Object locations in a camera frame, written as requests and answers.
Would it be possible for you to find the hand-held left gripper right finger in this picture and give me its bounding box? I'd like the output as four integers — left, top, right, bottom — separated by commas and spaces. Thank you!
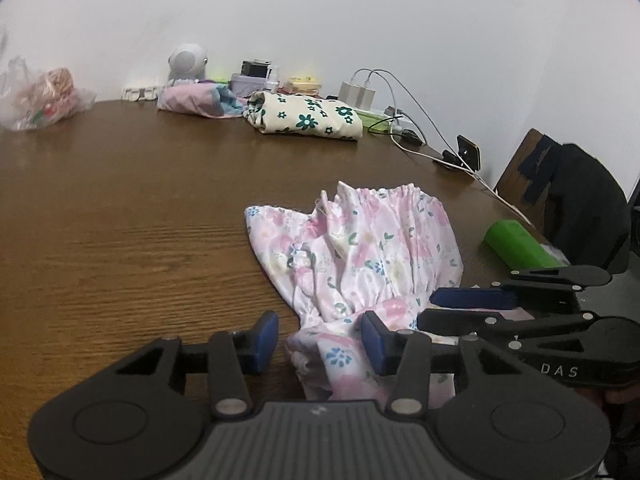
360, 310, 541, 419

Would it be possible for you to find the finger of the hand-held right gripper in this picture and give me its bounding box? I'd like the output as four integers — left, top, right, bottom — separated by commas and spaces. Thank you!
429, 266, 613, 313
416, 310, 601, 356

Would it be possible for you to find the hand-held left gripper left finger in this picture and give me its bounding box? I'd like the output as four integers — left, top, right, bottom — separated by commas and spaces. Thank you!
100, 310, 280, 419

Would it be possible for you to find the pink floral dress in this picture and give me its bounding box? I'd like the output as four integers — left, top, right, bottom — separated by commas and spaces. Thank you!
244, 181, 536, 407

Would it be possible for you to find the green cylinder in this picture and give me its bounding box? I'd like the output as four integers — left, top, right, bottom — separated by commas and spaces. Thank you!
483, 219, 569, 271

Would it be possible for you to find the wooden chair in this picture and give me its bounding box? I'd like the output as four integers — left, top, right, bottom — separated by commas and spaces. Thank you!
492, 128, 562, 241

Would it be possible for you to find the black phone on stand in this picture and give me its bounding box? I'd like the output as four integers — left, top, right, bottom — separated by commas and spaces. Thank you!
432, 135, 482, 172

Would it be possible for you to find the white power strip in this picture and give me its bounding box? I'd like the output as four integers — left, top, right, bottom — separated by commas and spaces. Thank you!
382, 105, 417, 132

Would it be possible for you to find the green transparent box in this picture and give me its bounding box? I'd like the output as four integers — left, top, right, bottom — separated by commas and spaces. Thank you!
357, 110, 401, 134

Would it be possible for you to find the cream garment with teal flowers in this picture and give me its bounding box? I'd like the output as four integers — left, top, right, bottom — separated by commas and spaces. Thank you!
243, 91, 365, 141

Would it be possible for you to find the pastel pink and blue garment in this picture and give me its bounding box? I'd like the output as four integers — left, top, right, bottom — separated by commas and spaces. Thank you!
157, 82, 249, 119

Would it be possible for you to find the lilac box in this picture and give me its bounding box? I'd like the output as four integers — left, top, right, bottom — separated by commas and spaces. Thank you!
230, 73, 271, 96

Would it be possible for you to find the white plastic strip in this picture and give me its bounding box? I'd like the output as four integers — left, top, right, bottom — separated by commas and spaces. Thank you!
122, 86, 164, 102

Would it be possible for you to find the round white speaker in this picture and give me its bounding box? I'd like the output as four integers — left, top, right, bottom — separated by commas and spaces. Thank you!
167, 42, 209, 86

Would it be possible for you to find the clear plastic bag of snacks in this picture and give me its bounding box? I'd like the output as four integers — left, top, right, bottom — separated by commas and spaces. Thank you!
0, 57, 97, 133

